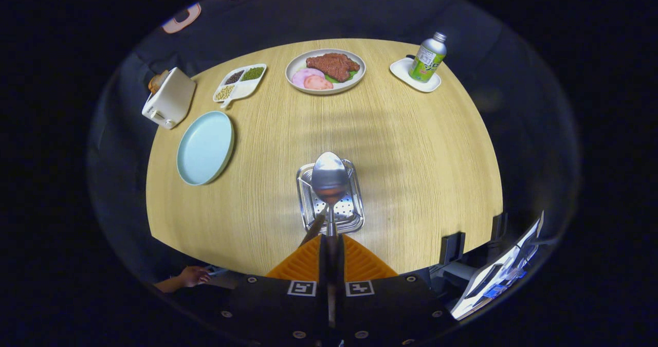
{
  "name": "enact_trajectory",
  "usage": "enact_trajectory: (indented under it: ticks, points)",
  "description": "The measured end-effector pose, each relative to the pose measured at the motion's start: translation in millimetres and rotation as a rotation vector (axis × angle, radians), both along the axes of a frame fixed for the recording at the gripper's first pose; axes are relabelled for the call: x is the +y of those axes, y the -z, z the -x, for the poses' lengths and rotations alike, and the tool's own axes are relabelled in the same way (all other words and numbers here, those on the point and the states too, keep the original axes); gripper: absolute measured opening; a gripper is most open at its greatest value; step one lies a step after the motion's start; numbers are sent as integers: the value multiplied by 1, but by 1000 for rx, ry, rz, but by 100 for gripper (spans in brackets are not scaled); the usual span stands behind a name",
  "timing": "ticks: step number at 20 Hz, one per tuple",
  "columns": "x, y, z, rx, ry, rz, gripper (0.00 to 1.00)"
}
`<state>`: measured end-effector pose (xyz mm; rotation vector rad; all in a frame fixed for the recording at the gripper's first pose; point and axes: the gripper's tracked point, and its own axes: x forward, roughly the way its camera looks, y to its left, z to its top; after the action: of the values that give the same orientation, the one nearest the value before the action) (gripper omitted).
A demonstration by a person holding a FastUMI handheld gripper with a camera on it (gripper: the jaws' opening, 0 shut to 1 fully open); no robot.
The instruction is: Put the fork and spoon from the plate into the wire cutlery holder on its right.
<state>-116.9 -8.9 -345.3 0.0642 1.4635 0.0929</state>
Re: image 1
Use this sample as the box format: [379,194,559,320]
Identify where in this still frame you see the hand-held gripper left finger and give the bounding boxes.
[229,234,330,347]

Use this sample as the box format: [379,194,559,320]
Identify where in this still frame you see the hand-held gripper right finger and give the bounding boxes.
[337,234,458,347]

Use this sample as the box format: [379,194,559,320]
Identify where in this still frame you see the steel spoon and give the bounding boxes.
[311,151,349,330]

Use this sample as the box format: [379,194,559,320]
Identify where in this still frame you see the perforated steel basket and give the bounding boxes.
[296,158,365,235]

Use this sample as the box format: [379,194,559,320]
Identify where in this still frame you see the silver laptop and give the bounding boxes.
[451,211,544,321]

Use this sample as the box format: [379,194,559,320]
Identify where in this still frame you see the light blue plate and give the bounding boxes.
[176,111,235,186]

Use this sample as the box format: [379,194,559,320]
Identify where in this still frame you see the pink ham slice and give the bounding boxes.
[291,68,325,88]
[303,75,334,90]

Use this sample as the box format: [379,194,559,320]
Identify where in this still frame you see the green lettuce leaf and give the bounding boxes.
[325,69,359,84]

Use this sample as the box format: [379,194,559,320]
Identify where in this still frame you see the white divided dish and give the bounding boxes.
[212,63,268,109]

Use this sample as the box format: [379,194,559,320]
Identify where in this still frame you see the brown grilled meat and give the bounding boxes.
[306,52,360,83]

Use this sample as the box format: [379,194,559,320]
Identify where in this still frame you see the small white square dish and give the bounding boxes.
[389,57,442,93]

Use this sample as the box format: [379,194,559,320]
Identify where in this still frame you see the round beige food plate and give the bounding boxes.
[285,48,367,96]

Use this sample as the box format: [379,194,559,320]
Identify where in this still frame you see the white toaster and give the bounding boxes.
[141,67,197,130]

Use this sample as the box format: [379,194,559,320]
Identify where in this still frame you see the green label metal bottle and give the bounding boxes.
[409,31,448,83]

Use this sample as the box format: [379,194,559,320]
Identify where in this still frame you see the brown toast slice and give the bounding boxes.
[148,70,170,95]

